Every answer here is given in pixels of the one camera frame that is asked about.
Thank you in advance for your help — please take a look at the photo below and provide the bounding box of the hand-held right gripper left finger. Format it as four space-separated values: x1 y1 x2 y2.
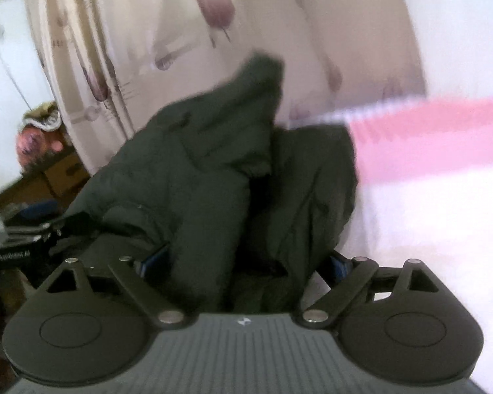
45 242 186 330

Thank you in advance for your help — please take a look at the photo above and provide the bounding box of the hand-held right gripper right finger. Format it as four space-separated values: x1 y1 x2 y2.
302 253 441 330

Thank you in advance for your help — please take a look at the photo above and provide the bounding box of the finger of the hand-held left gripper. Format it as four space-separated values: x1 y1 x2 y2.
0 238 47 274
2 221 64 242

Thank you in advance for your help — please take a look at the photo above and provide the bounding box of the black jacket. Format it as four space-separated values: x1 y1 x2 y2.
49 51 361 317

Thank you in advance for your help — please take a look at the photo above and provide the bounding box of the dark wooden cabinet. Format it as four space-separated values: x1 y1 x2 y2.
0 143 92 215

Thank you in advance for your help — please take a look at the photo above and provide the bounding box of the orange patterned bag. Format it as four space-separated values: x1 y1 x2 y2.
18 100 66 171

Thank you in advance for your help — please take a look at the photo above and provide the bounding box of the pink checkered bedsheet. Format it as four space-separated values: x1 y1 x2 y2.
288 96 493 391

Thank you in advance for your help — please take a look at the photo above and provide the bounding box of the cream leaf-print curtain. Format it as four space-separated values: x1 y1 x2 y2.
22 0 430 177

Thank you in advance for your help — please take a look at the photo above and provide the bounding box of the hanging wall cable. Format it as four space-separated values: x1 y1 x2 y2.
0 0 32 110

